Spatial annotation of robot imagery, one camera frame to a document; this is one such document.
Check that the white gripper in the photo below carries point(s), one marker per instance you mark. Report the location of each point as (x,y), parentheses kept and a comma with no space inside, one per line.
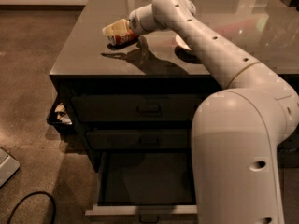
(134,22)

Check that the orange coke can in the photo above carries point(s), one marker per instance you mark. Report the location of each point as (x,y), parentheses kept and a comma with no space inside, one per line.
(117,40)

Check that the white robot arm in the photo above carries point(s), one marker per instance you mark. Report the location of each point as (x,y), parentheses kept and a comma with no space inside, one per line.
(236,131)

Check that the top left drawer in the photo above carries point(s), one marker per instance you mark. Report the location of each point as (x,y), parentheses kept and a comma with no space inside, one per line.
(170,107)

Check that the middle left drawer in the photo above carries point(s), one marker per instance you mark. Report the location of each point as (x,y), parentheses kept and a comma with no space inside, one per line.
(138,139)

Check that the open bottom left drawer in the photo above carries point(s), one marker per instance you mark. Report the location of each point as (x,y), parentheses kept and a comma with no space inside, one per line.
(144,188)

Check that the white paper bowl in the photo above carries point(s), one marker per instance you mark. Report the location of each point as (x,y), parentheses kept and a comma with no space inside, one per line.
(182,43)

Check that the dark cabinet with grey top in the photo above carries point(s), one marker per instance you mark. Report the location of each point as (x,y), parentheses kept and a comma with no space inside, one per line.
(151,65)

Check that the black bin with trash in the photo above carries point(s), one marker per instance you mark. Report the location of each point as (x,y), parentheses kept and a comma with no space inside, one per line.
(59,120)

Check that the grey floor plate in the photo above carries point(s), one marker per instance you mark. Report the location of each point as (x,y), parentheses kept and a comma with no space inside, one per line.
(8,167)

